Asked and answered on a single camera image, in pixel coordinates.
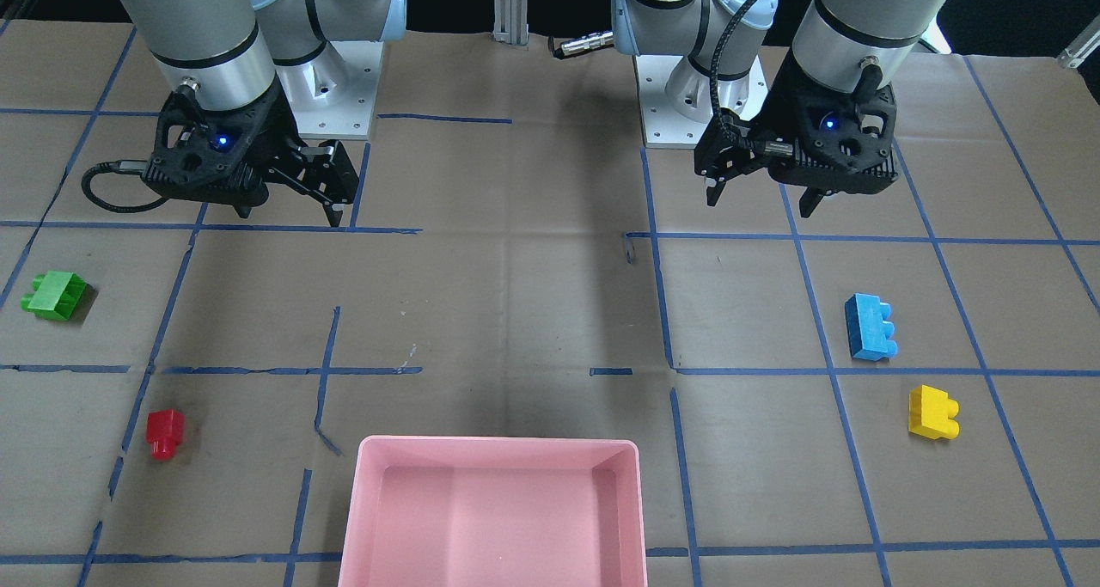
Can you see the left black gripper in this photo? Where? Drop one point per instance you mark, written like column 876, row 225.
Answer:
column 780, row 108

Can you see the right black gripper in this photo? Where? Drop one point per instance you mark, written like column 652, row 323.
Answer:
column 273, row 125

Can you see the blue toy block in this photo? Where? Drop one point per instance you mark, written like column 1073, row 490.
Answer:
column 870, row 329

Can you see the green toy block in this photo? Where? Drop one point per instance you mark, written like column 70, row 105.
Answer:
column 54, row 295

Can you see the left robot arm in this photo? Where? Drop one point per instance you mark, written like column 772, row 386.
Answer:
column 721, row 39

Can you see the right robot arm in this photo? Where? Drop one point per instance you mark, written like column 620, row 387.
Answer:
column 233, row 49

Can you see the pink plastic box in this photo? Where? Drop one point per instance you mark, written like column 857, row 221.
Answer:
column 495, row 511

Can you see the red toy block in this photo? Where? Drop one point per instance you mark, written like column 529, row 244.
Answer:
column 164, row 432

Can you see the yellow toy block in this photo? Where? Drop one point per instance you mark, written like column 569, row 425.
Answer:
column 932, row 414

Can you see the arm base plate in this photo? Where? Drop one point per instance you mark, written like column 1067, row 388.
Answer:
column 674, row 99
column 334, row 96

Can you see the metal cable connector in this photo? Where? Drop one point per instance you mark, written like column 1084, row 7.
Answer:
column 580, row 46

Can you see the aluminium frame post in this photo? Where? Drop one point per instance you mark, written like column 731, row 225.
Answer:
column 510, row 23

